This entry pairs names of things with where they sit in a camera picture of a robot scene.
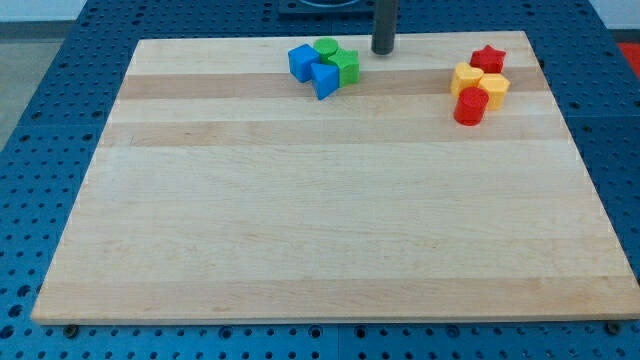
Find red cylinder block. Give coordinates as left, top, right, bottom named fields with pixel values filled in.
left=453, top=87, right=489, bottom=126

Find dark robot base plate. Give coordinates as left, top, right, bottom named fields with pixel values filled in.
left=277, top=0, right=376, bottom=15

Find green star block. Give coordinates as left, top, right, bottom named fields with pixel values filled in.
left=328, top=48, right=360, bottom=87

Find blue cube block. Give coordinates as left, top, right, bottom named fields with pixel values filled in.
left=288, top=44, right=320, bottom=83

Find blue triangle block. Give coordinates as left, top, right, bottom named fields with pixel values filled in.
left=311, top=63, right=340, bottom=100

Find yellow heart block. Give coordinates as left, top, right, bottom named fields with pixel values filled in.
left=450, top=62, right=484, bottom=98

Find yellow hexagon block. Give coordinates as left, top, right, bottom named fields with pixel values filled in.
left=478, top=73, right=510, bottom=110

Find large wooden board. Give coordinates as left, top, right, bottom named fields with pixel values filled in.
left=31, top=31, right=639, bottom=325

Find green cylinder block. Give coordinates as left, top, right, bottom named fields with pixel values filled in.
left=313, top=37, right=339, bottom=64

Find red star block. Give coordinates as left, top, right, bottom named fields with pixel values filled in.
left=469, top=45, right=507, bottom=73

